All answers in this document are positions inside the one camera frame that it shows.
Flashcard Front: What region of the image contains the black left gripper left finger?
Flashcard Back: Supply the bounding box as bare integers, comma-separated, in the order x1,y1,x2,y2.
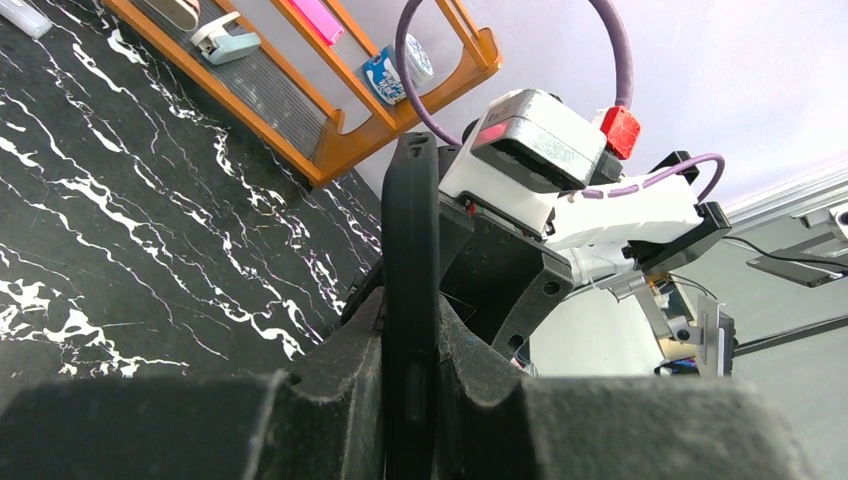
1,290,384,479

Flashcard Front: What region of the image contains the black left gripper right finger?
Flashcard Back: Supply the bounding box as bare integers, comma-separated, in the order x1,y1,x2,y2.
438,311,814,479

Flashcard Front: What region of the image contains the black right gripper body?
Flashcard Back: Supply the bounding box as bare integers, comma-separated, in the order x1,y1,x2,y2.
341,145,576,362

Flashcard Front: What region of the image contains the black phone case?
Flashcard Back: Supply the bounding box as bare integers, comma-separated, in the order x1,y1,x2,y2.
381,132,440,479

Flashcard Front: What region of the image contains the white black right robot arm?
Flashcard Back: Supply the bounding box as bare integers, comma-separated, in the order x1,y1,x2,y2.
350,145,730,357

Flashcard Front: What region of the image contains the orange wooden shelf rack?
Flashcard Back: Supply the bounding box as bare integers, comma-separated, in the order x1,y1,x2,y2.
102,0,503,190

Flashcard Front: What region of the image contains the pink flat box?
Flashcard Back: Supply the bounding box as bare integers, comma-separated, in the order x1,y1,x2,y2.
289,0,345,47

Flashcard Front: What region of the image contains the white grey small device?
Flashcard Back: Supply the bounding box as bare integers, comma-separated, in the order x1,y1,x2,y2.
190,11,261,66

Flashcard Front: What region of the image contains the cream white box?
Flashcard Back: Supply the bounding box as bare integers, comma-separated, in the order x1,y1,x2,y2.
145,0,200,31

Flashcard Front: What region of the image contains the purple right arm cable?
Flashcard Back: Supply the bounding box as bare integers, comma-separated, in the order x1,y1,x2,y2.
394,0,727,203

